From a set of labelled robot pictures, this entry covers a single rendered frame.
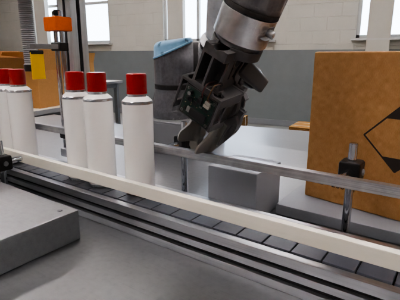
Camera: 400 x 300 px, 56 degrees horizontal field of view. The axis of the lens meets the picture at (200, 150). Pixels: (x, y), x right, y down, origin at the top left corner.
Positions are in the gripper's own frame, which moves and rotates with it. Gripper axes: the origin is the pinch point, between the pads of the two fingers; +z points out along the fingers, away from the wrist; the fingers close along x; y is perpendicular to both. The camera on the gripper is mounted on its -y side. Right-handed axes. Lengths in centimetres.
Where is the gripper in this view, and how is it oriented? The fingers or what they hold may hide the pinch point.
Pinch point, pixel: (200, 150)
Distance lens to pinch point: 63.5
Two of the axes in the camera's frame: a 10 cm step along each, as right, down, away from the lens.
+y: -5.9, 3.1, -7.5
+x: 7.4, 5.7, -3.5
